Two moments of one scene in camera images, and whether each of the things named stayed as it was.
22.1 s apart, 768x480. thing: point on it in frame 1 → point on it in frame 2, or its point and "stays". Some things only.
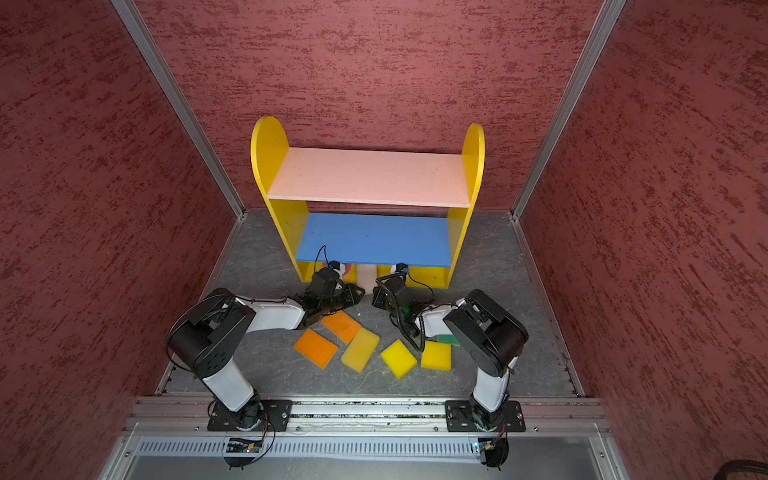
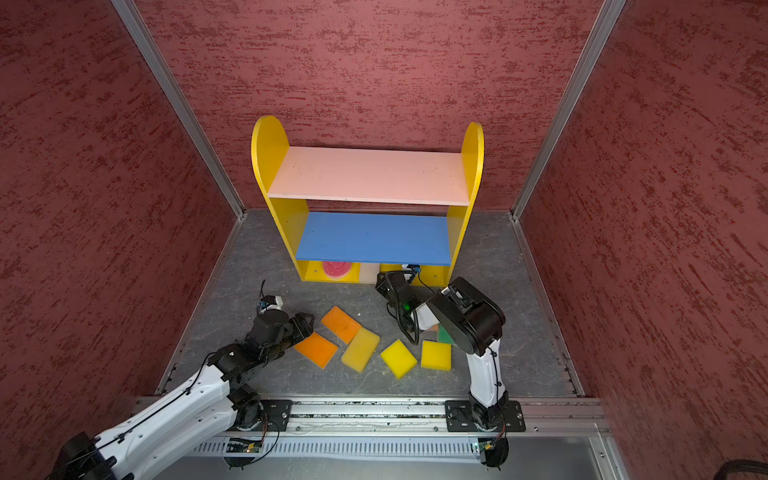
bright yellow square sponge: (437, 356) stays
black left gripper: (351, 294) → (300, 326)
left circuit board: (241, 445) stays
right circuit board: (485, 443) stays
